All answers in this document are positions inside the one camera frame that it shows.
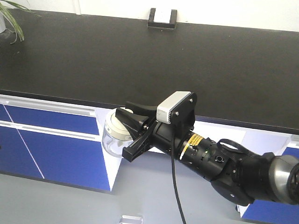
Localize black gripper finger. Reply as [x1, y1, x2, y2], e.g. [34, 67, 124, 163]
[115, 108, 154, 161]
[125, 101, 157, 117]

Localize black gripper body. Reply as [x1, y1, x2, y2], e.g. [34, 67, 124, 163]
[152, 92, 210, 161]

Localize glass jar with white lid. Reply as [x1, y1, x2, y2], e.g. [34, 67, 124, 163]
[101, 109, 133, 158]

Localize black and silver arm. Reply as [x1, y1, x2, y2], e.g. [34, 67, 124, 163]
[115, 91, 299, 206]

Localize blue lab bench cabinet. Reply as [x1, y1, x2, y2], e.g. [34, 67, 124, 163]
[0, 94, 121, 191]

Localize black framed white desk socket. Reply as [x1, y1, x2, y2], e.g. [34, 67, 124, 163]
[148, 8, 178, 29]

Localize green plant leaves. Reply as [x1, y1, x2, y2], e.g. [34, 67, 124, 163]
[0, 0, 41, 45]

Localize black camera cable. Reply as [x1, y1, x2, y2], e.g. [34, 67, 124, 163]
[170, 121, 187, 224]

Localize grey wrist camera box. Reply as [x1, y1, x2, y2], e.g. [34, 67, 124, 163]
[156, 91, 191, 124]

